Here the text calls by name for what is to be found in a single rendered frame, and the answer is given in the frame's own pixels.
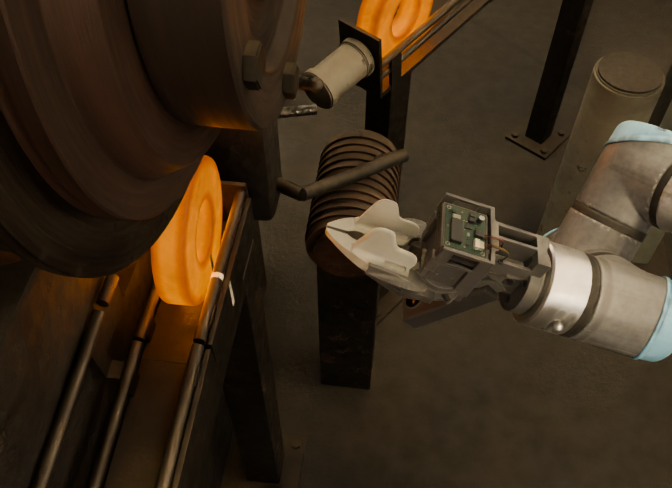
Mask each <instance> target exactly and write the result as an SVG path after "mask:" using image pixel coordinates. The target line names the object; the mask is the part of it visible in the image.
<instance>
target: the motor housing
mask: <svg viewBox="0 0 672 488"><path fill-rule="evenodd" d="M393 151H396V148H395V146H394V145H393V143H392V142H391V141H390V140H389V139H387V138H386V137H385V136H383V135H381V134H379V133H377V132H374V131H370V130H366V129H349V130H345V131H342V132H339V133H337V134H335V135H334V136H333V137H331V138H330V139H329V141H328V142H327V144H326V146H325V147H324V148H323V150H322V152H321V156H320V161H319V167H318V171H317V176H316V181H319V180H322V179H324V178H327V177H330V176H333V175H336V174H338V173H341V172H344V171H347V170H350V169H352V168H355V167H357V166H360V165H362V164H365V163H368V162H370V161H373V160H374V158H375V156H379V155H382V154H386V153H389V152H393ZM399 171H400V164H399V165H397V166H394V167H392V168H389V169H387V170H384V171H382V172H379V173H377V174H374V175H372V176H369V177H367V178H364V179H362V180H359V181H357V182H354V183H351V184H349V185H346V186H343V187H341V188H338V189H336V190H333V191H330V192H328V193H325V194H322V195H320V196H317V197H314V198H312V201H311V207H310V213H309V217H308V222H307V227H306V232H305V244H306V251H307V254H308V256H309V257H310V259H311V260H312V261H313V262H314V263H315V264H316V270H317V298H318V326H319V354H320V382H321V384H324V385H333V386H342V387H350V388H359V389H368V390H369V389H370V388H371V379H372V370H373V360H374V349H375V337H376V325H377V313H378V301H379V289H380V284H379V283H378V282H376V281H375V280H373V279H372V278H370V277H369V276H367V275H366V273H365V271H364V270H362V269H361V268H359V267H358V266H357V265H355V264H354V263H353V262H352V261H351V260H349V259H348V258H347V257H346V256H345V255H344V254H343V253H342V252H341V251H340V250H339V249H338V248H337V247H336V246H335V245H334V244H333V242H332V241H331V240H330V239H329V238H328V237H327V236H326V234H325V230H326V225H327V223H329V222H332V221H335V220H338V219H343V218H351V217H360V216H361V215H362V214H363V213H364V212H365V211H366V210H368V209H369V208H370V207H371V206H372V205H373V204H374V203H376V202H377V201H378V200H381V199H389V200H392V201H394V202H396V201H397V192H398V183H399Z"/></svg>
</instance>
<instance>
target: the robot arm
mask: <svg viewBox="0 0 672 488"><path fill-rule="evenodd" d="M455 200H457V201H460V202H463V203H466V204H469V205H472V206H476V207H478V209H477V210H476V211H472V210H469V209H466V208H462V207H459V206H456V205H453V203H454V201H455ZM437 208H438V210H437V211H434V213H433V214H432V215H431V217H430V218H429V220H428V221H427V224H426V223H425V222H423V221H421V220H418V219H413V218H401V217H400V216H399V208H398V204H397V203H396V202H394V201H392V200H389V199H381V200H378V201H377V202H376V203H374V204H373V205H372V206H371V207H370V208H369V209H368V210H366V211H365V212H364V213H363V214H362V215H361V216H360V217H351V218H343V219H338V220H335V221H332V222H329V223H327V225H326V230H325V234H326V236H327V237H328V238H329V239H330V240H331V241H332V242H333V244H334V245H335V246H336V247H337V248H338V249H339V250H340V251H341V252H342V253H343V254H344V255H345V256H346V257H347V258H348V259H349V260H351V261H352V262H353V263H354V264H355V265H357V266H358V267H359V268H361V269H362V270H364V271H365V273H366V275H367V276H369V277H370V278H372V279H373V280H375V281H376V282H378V283H379V284H381V285H382V286H383V287H385V288H386V289H388V290H389V291H391V292H393V293H395V294H397V295H399V296H402V297H403V307H402V321H403V322H404V323H406V324H407V325H409V326H410V327H412V328H414V329H417V328H420V327H423V326H425V325H428V324H431V323H434V322H437V321H440V320H443V319H445V318H448V317H451V316H454V315H457V314H460V313H462V312H465V311H468V310H471V309H474V308H477V307H480V306H482V305H485V304H488V303H491V302H494V301H497V300H498V292H499V301H500V304H501V307H502V308H503V309H504V310H506V311H510V312H511V313H512V315H513V317H514V319H515V320H516V321H517V322H518V323H519V324H523V325H526V326H530V327H533V328H537V329H540V330H543V331H547V332H550V333H553V334H555V335H559V336H562V337H565V338H569V339H572V340H576V341H579V342H583V343H586V344H589V345H593V346H596V347H600V348H603V349H607V350H610V351H613V352H617V353H620V354H624V355H627V356H630V358H631V359H633V360H638V359H641V360H645V361H649V362H656V361H660V360H662V359H664V358H666V357H667V356H669V355H670V354H671V353H672V280H671V279H670V278H669V277H666V276H663V277H660V276H657V275H654V274H651V273H648V272H646V271H644V270H642V269H640V268H638V267H637V266H635V265H633V264H632V263H630V262H631V260H632V258H633V257H634V255H635V253H636V252H637V250H638V248H639V246H640V245H641V243H642V242H643V241H644V239H645V237H646V235H647V234H648V233H649V231H650V229H651V227H652V226H654V227H656V228H658V229H660V230H662V231H664V232H671V233H672V131H670V130H667V129H662V128H660V127H658V126H655V125H651V124H648V123H644V122H639V121H624V122H622V123H620V124H619V125H618V126H617V127H616V129H615V130H614V132H613V133H612V135H611V137H610V138H609V140H608V141H607V142H606V143H605V144H604V145H603V151H602V152H601V154H600V156H599V158H598V160H597V162H596V163H595V165H594V167H593V169H592V171H591V172H590V174H589V176H588V178H587V180H586V182H585V183H584V185H583V187H582V189H581V191H580V192H579V194H578V196H577V198H576V201H575V202H574V204H573V206H572V207H570V209H569V211H568V213H567V214H566V216H565V218H564V220H563V222H562V224H561V225H560V227H558V228H556V229H553V230H551V231H549V232H547V233H546V234H545V235H543V236H541V235H538V234H534V233H531V232H528V231H525V230H522V229H519V228H516V227H512V226H509V225H506V224H503V223H500V222H497V221H496V220H495V208H494V207H491V206H488V205H485V204H482V203H479V202H475V201H472V200H469V199H466V198H463V197H460V196H457V195H454V194H451V193H448V192H446V194H445V195H444V197H443V198H442V200H441V201H440V202H439V204H438V205H437ZM488 218H489V219H488ZM407 245H408V246H410V247H409V248H408V251H406V250H404V249H403V248H405V247H406V246H407Z"/></svg>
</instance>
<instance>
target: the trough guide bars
mask: <svg viewBox="0 0 672 488"><path fill-rule="evenodd" d="M472 1H473V0H449V1H448V2H447V3H446V4H445V5H443V6H442V7H441V8H440V9H439V10H438V11H436V12H435V13H434V14H433V15H432V16H430V17H429V18H428V19H427V20H426V21H425V22H423V23H422V24H421V25H420V26H419V27H418V28H416V29H415V30H414V31H413V32H412V33H410V34H409V35H408V36H407V37H406V38H405V39H403V40H402V41H401V42H400V43H399V44H398V45H396V46H395V47H394V48H393V49H392V50H390V51H389V52H388V53H387V54H386V55H385V56H383V57H382V79H383V78H385V77H386V76H387V75H388V74H389V85H391V90H392V89H393V88H395V87H396V86H397V85H398V84H399V83H400V82H401V63H402V62H403V61H404V60H405V59H407V58H408V57H409V56H410V55H411V54H412V53H413V52H415V51H416V50H417V49H418V48H419V47H420V46H421V45H423V44H424V43H425V42H426V41H427V40H428V39H430V38H431V37H432V36H433V35H434V34H435V33H436V32H438V31H439V30H440V29H441V28H442V27H443V26H445V25H446V24H447V23H448V22H449V21H450V20H451V19H453V18H454V17H455V16H456V15H457V14H458V13H460V12H461V11H462V10H463V9H464V8H465V7H466V6H468V5H469V4H470V3H471V2H472ZM492 1H493V0H490V3H491V2H492Z"/></svg>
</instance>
